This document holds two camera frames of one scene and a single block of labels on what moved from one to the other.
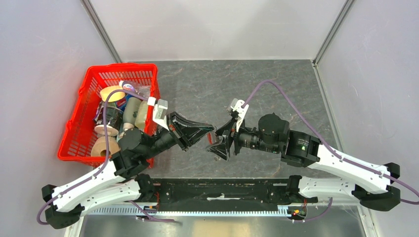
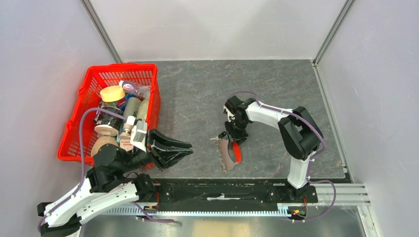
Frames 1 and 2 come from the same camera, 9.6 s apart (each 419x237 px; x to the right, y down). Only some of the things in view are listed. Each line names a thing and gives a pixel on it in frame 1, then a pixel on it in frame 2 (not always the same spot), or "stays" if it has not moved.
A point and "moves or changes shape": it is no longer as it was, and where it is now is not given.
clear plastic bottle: (144, 90) stays
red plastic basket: (76, 139) stays
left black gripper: (189, 135) -> (158, 148)
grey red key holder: (211, 137) moves or changes shape
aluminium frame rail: (137, 212) stays
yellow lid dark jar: (114, 113) stays
